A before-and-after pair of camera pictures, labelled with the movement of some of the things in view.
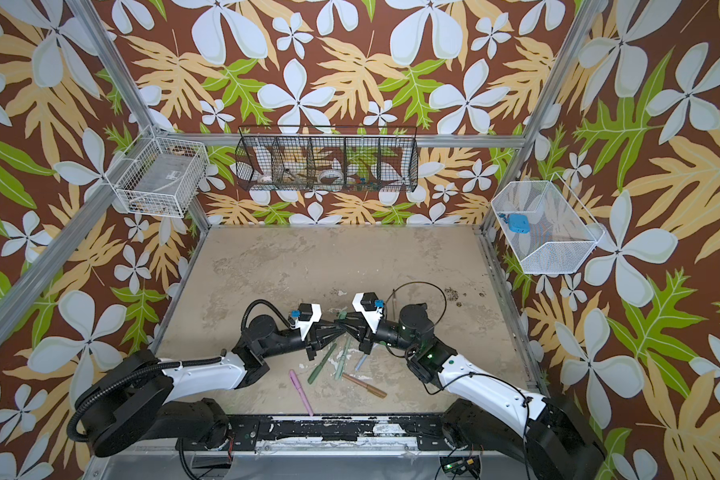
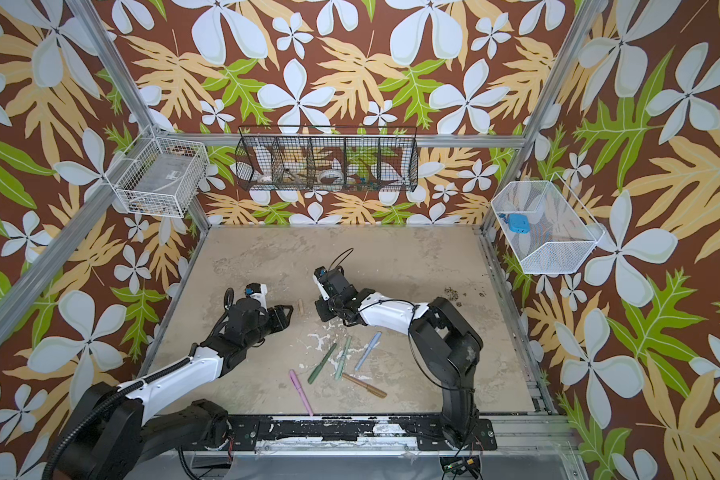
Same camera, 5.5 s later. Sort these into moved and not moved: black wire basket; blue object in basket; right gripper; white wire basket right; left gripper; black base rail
Moved: right gripper; left gripper
Not moved: white wire basket right; blue object in basket; black wire basket; black base rail
